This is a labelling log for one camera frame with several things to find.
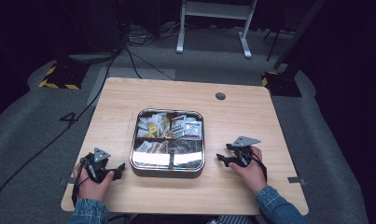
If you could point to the pile of silver white packets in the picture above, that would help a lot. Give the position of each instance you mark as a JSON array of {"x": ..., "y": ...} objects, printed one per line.
[{"x": 188, "y": 127}]

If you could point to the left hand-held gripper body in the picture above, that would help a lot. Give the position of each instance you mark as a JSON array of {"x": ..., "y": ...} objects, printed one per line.
[{"x": 97, "y": 168}]

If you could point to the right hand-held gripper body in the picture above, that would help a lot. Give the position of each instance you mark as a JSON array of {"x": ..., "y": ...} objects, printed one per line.
[{"x": 243, "y": 154}]

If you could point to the black yellow striped base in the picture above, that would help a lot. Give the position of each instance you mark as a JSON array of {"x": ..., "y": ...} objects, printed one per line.
[
  {"x": 62, "y": 77},
  {"x": 282, "y": 85}
]

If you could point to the pile of white yellow packets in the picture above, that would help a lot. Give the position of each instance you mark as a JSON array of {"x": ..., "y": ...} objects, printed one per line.
[{"x": 153, "y": 126}]

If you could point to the person's striped clothing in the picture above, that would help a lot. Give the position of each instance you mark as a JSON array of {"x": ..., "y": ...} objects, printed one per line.
[{"x": 229, "y": 219}]

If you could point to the person's right hand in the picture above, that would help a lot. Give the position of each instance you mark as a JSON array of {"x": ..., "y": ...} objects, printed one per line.
[{"x": 254, "y": 175}]

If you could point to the black slanted stand pole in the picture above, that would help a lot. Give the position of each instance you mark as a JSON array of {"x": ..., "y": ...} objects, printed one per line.
[{"x": 296, "y": 34}]

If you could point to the square metal compartment tray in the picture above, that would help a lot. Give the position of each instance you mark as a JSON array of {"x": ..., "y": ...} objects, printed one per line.
[{"x": 167, "y": 165}]

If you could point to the person's left hand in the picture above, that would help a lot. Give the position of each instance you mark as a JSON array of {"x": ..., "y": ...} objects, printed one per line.
[{"x": 90, "y": 189}]

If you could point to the pile of brown stick packets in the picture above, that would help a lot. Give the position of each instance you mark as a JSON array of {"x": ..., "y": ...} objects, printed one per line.
[{"x": 154, "y": 147}]

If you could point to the white metal stand frame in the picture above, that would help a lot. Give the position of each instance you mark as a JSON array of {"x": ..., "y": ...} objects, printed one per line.
[{"x": 213, "y": 9}]

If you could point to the grey round table grommet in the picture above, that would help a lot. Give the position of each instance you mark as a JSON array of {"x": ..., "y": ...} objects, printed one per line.
[{"x": 220, "y": 96}]

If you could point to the grey flat stand base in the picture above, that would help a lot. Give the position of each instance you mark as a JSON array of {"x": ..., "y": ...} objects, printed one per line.
[{"x": 90, "y": 57}]

